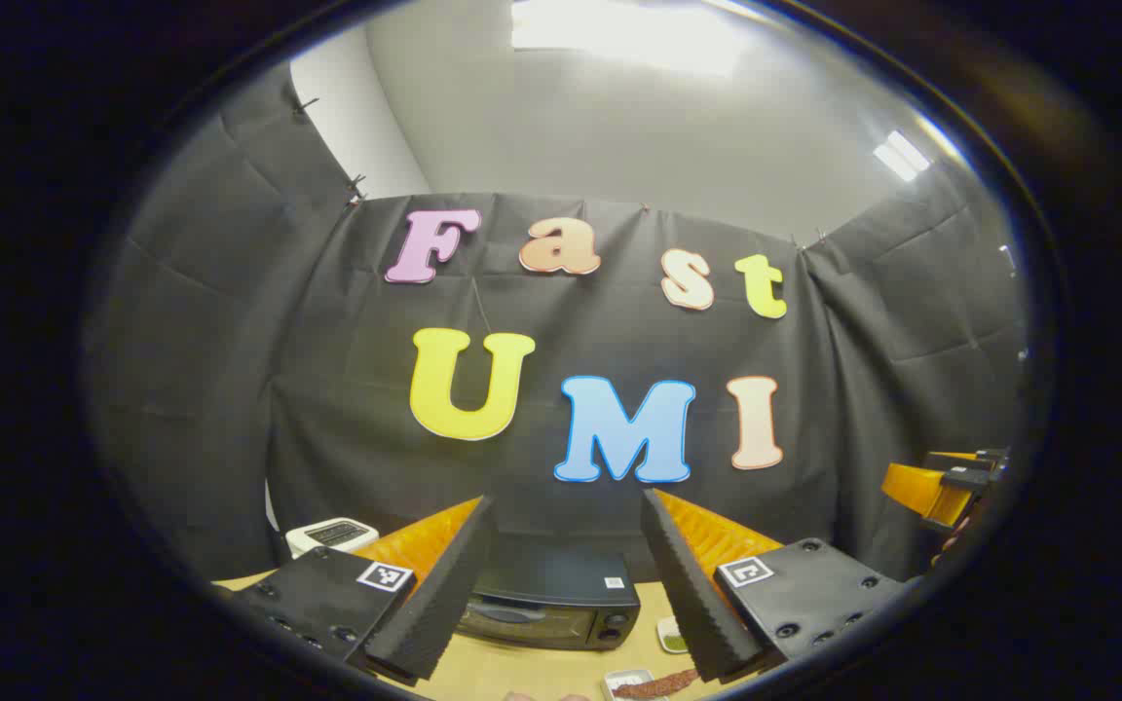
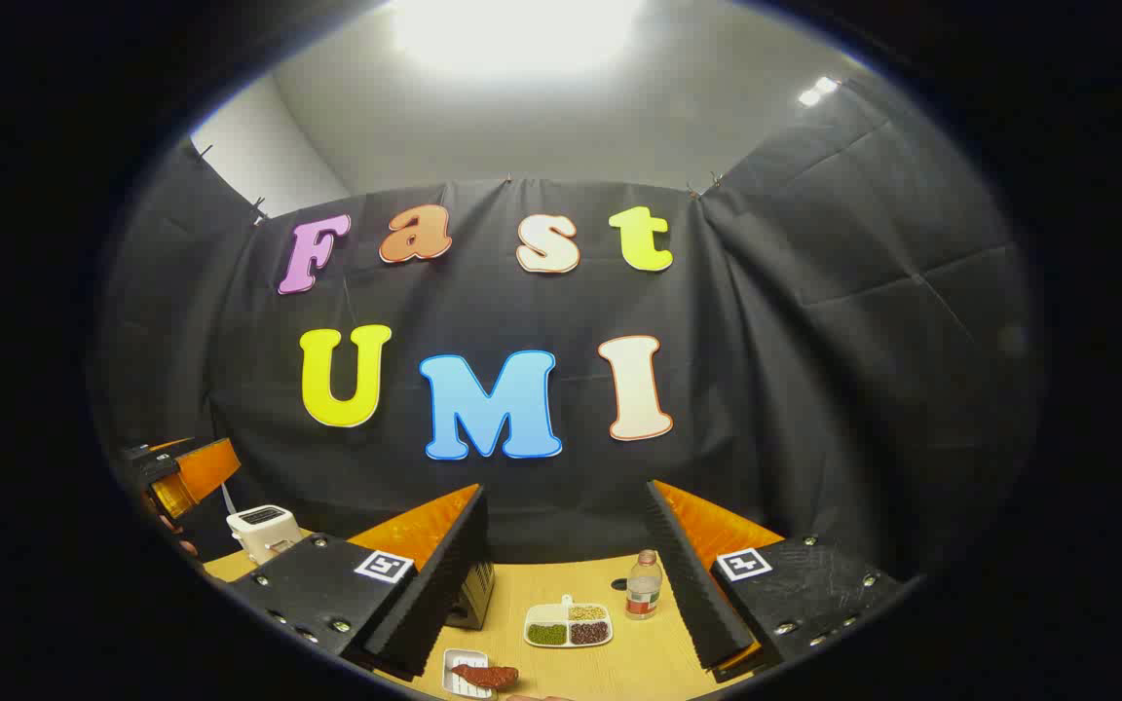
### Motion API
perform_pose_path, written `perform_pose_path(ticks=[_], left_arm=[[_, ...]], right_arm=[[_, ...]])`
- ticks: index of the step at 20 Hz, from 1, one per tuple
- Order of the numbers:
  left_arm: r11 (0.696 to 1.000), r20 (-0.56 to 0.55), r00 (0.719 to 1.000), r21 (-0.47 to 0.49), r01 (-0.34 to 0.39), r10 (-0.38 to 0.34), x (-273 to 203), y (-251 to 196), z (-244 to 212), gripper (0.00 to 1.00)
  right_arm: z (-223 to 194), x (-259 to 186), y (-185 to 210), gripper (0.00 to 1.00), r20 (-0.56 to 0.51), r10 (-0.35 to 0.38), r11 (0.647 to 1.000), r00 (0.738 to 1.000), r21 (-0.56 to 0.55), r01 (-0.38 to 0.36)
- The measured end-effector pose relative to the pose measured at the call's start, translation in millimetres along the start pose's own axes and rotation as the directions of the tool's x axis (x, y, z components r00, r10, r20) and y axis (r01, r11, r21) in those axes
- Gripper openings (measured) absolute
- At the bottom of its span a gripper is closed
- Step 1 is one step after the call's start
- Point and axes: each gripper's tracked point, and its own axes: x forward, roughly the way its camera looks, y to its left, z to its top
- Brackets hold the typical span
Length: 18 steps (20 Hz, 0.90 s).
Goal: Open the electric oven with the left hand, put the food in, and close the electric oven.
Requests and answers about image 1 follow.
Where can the red raw meat piece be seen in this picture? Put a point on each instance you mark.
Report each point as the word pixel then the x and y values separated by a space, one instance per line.
pixel 658 685

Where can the white divided dish with beans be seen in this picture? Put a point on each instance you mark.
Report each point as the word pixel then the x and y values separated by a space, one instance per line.
pixel 670 635

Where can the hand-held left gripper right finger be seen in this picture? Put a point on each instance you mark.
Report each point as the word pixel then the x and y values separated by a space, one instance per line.
pixel 692 599

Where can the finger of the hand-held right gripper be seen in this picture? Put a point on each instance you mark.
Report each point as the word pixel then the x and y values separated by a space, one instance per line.
pixel 921 492
pixel 975 460

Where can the small ceiling light panel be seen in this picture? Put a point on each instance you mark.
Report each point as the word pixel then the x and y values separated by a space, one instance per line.
pixel 902 156

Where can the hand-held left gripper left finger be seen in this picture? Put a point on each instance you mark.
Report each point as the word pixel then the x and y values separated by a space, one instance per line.
pixel 439 599

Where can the black backdrop cloth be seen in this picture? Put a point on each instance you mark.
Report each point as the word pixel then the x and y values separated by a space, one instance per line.
pixel 327 389

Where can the large ceiling light panel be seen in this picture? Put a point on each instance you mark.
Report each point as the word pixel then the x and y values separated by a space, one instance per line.
pixel 629 34

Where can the white toaster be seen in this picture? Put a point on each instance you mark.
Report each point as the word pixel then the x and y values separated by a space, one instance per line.
pixel 332 534

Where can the black electric oven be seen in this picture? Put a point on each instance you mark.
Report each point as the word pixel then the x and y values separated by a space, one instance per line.
pixel 561 594

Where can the white rectangular dish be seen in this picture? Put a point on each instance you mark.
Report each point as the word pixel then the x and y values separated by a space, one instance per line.
pixel 624 677

